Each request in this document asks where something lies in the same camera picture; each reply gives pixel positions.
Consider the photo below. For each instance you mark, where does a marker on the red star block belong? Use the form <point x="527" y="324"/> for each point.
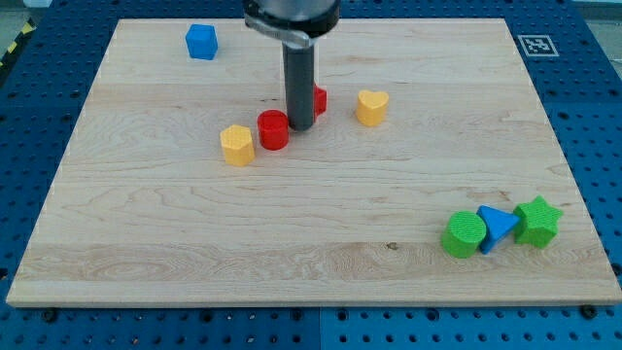
<point x="320" y="101"/>

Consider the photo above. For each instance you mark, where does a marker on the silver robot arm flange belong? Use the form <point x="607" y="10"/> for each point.
<point x="295" y="23"/>

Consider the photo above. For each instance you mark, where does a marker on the yellow heart block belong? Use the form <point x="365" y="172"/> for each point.
<point x="372" y="107"/>

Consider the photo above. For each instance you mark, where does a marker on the green star block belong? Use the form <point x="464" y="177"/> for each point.
<point x="538" y="222"/>

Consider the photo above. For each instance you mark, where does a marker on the red cylinder block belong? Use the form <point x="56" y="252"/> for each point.
<point x="273" y="126"/>

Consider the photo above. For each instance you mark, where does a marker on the yellow hexagon block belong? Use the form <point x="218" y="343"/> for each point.
<point x="237" y="145"/>

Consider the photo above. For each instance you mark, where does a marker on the wooden board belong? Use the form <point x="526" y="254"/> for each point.
<point x="145" y="212"/>

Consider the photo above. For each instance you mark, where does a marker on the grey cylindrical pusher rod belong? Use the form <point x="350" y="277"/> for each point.
<point x="299" y="86"/>

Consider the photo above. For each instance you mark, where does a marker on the green cylinder block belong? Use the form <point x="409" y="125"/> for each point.
<point x="463" y="234"/>

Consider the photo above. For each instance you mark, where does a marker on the blue cube block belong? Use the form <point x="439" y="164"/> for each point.
<point x="202" y="41"/>

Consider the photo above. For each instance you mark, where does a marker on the blue triangle block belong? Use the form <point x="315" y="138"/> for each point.
<point x="499" y="225"/>

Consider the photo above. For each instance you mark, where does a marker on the white fiducial marker tag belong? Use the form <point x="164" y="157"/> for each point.
<point x="537" y="45"/>

